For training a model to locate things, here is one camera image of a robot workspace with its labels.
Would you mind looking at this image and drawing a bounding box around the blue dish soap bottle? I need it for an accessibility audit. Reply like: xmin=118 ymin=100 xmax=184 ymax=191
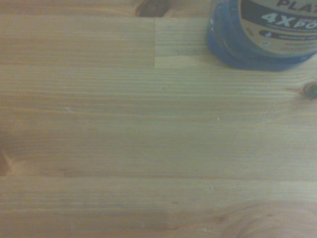
xmin=206 ymin=0 xmax=317 ymax=72

